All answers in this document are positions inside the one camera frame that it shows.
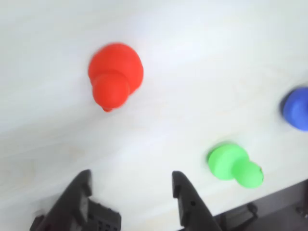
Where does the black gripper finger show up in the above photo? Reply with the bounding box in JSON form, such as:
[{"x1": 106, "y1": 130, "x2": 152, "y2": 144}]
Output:
[
  {"x1": 30, "y1": 169, "x2": 93, "y2": 231},
  {"x1": 171, "y1": 171, "x2": 222, "y2": 231}
]

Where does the red pawn-shaped toy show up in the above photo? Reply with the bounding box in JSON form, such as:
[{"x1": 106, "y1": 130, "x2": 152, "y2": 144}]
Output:
[{"x1": 88, "y1": 42, "x2": 144, "y2": 113}]

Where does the green rubber duck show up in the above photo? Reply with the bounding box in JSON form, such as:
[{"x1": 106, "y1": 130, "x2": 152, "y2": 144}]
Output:
[{"x1": 206, "y1": 142, "x2": 264, "y2": 189}]

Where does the blue rubber duck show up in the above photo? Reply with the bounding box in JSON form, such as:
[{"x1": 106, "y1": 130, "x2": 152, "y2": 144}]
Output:
[{"x1": 280, "y1": 87, "x2": 308, "y2": 132}]

